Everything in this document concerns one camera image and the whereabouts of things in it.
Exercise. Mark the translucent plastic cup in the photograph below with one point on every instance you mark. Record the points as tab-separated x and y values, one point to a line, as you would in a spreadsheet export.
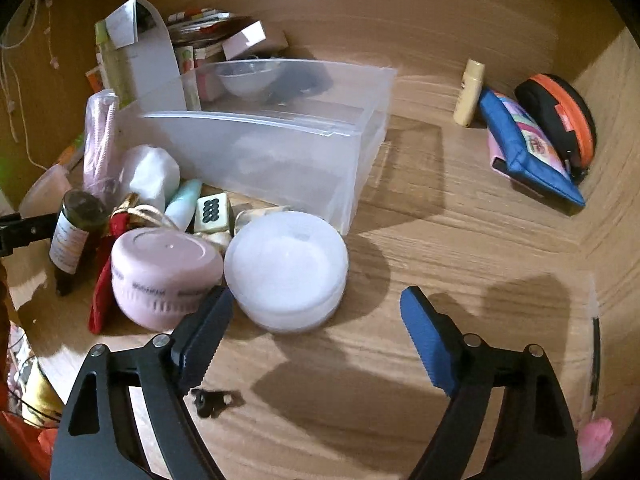
42	190

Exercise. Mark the dark glass bottle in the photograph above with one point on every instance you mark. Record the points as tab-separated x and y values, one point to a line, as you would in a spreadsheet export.
72	240

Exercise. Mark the pink flat case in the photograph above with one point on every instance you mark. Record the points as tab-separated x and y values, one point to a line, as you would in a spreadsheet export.
497	155

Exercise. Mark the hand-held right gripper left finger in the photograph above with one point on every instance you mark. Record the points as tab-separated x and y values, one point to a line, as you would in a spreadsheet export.
205	340

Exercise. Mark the mahjong tile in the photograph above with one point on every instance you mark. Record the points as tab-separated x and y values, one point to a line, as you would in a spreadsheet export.
212	212

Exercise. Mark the translucent plastic storage bin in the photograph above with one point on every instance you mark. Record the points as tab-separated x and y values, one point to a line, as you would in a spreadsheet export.
300	160

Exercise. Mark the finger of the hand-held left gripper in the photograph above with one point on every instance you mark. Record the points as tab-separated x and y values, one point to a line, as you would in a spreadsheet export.
25	230

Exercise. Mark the small black clip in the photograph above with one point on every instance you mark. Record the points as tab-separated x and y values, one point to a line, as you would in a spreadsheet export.
207	402

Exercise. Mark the blue zipper pouch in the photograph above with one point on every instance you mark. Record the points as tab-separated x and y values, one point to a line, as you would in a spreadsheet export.
530	155

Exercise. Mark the green white carton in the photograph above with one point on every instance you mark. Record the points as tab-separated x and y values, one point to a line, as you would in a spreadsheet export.
112	70

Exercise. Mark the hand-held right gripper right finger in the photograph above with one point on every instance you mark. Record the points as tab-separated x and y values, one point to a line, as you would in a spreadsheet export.
425	330

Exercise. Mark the white round plastic container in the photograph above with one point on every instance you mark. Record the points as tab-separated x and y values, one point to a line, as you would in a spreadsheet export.
285	270

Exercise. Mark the stack of booklets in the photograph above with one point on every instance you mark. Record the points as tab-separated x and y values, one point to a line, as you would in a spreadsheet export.
200	22

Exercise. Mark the yellow packet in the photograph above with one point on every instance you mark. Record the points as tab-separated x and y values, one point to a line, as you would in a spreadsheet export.
42	395

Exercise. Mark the clear rectangular tile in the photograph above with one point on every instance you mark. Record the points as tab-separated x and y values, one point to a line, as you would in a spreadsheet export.
250	215

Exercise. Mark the clear plastic bowl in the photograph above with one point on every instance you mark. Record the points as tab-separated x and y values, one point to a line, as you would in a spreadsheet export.
247	77

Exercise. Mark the white arched paper box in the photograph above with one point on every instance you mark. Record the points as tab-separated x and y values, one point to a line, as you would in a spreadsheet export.
155	55

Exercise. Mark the red plastic bag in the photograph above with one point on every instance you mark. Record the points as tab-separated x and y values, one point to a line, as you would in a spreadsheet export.
30	440

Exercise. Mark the pink round jar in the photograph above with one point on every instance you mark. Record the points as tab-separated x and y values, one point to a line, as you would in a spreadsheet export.
160	270

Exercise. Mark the black orange round case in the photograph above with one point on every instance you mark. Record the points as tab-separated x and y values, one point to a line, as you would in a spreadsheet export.
565	115

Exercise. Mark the small white box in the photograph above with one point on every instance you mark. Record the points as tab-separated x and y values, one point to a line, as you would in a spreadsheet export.
247	40

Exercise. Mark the wooden desktop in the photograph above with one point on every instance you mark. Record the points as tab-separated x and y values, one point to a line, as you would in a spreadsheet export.
400	240

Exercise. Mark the strawberry print box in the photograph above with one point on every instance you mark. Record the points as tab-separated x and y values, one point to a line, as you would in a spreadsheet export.
186	67

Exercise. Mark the pink plush item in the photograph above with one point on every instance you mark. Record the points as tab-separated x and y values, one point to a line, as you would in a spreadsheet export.
595	440

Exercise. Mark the mint green tube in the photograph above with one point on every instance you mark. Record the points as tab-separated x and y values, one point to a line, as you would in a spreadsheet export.
182	205

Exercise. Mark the pale yellow tube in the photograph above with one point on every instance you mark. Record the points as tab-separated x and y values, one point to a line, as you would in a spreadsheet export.
469	92

